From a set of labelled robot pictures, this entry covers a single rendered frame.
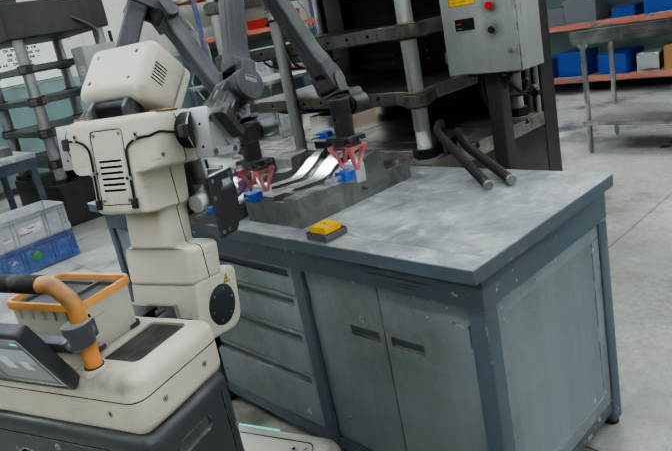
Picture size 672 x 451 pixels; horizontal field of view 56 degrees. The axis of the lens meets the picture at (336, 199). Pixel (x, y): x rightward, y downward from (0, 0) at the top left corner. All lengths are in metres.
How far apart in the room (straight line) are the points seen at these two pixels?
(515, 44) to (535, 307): 0.96
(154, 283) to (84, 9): 5.03
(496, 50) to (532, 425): 1.23
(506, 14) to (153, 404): 1.64
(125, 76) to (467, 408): 1.13
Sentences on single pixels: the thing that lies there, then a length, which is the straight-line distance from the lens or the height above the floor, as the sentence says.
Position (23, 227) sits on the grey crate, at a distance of 5.18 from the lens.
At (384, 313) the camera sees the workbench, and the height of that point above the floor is 0.59.
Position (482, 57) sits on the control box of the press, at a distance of 2.34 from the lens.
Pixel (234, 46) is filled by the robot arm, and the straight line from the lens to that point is 1.57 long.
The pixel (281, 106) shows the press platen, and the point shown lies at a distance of 3.05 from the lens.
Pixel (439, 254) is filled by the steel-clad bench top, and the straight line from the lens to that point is 1.47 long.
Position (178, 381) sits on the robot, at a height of 0.75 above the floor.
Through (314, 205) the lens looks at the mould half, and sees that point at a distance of 1.85.
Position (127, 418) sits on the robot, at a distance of 1.28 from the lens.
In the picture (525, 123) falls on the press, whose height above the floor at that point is 0.77.
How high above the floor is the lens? 1.35
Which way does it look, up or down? 15 degrees down
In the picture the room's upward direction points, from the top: 11 degrees counter-clockwise
